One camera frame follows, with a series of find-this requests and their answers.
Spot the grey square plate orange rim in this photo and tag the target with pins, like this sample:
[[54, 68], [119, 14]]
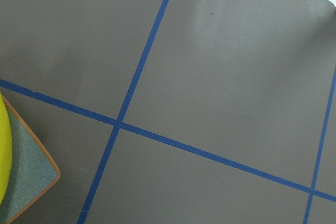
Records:
[[33, 169]]

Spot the yellow banana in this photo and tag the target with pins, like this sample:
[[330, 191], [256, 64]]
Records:
[[6, 148]]

